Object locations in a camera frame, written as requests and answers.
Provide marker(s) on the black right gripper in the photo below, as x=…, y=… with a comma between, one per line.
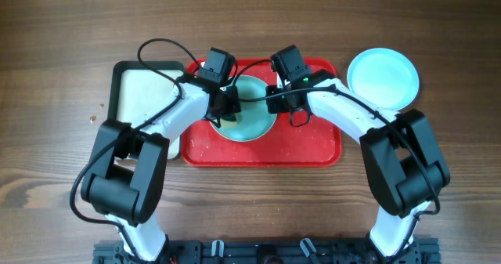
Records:
x=272, y=106

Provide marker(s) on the green yellow sponge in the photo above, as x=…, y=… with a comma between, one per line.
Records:
x=230, y=118

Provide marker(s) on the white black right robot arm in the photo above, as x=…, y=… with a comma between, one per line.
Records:
x=405, y=166

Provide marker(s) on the black metal water tray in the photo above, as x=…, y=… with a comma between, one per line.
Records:
x=136, y=91

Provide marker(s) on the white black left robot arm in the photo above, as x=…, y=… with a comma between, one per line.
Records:
x=124, y=177

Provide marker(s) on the light blue plate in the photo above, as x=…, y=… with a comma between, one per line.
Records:
x=384, y=77

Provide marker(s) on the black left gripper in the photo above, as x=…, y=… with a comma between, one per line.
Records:
x=232, y=105

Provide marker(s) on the mint green plate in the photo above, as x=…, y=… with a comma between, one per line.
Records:
x=254, y=120

